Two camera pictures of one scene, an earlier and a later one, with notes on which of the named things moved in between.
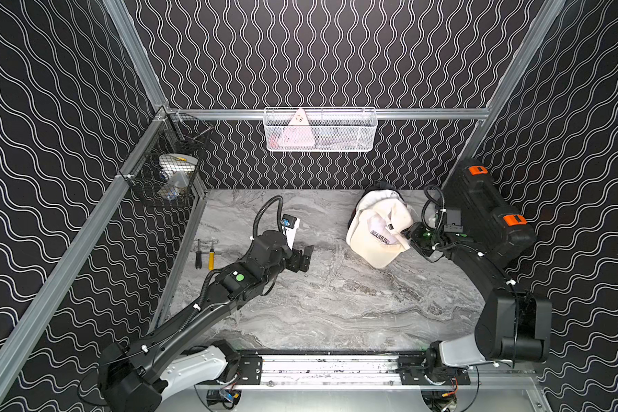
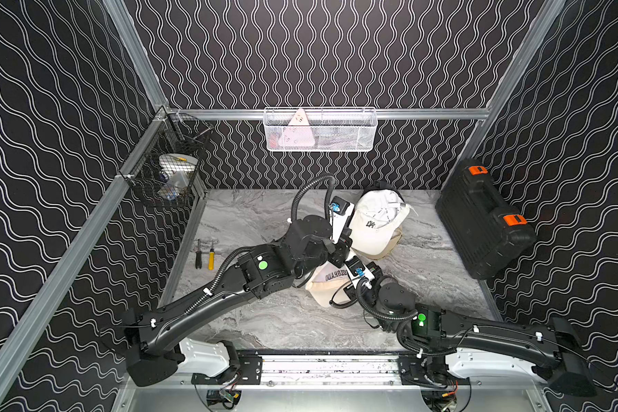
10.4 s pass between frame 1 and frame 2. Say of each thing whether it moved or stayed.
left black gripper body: moved
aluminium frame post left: stayed
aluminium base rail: stayed
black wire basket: stayed
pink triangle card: stayed
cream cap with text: moved
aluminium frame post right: stayed
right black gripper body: moved
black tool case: stayed
